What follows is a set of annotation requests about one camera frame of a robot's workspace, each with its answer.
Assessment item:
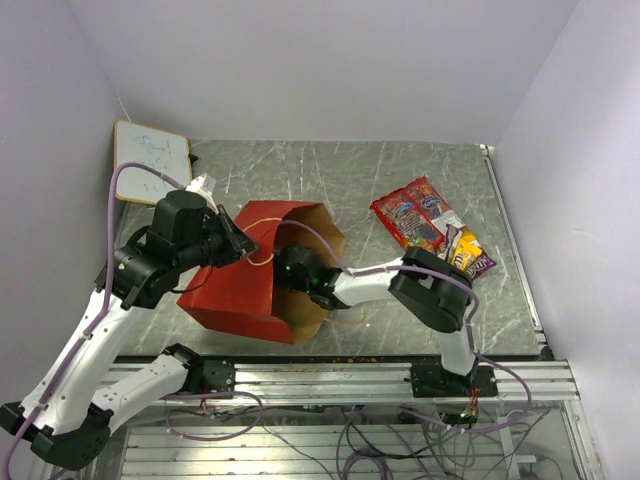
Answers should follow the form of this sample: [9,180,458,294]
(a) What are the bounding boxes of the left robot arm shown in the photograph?
[1,190,258,471]

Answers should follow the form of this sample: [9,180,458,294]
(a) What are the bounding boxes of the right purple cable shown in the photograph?
[277,219,534,435]

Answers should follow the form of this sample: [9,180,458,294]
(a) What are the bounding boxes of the small whiteboard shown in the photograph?
[114,120,193,205]

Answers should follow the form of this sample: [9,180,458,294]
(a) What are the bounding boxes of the purple candy packet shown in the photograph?
[466,252,496,280]

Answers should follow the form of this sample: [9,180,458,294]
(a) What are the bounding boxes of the large red snack bag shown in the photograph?
[370,176,465,252]

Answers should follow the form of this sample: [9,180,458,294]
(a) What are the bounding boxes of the brown chocolate bar wrapper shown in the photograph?
[439,224,462,263]

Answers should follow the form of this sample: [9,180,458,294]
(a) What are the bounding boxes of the red paper bag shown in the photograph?
[177,200,346,345]

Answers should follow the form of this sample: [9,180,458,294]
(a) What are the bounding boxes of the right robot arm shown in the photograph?
[274,244,479,396]

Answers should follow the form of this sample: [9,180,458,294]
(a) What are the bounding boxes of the aluminium frame rail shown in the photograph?
[204,356,580,406]

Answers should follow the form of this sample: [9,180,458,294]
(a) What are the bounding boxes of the yellow candy packet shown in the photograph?
[449,228,483,271]

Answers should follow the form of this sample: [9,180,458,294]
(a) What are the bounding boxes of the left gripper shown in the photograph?
[175,203,260,271]

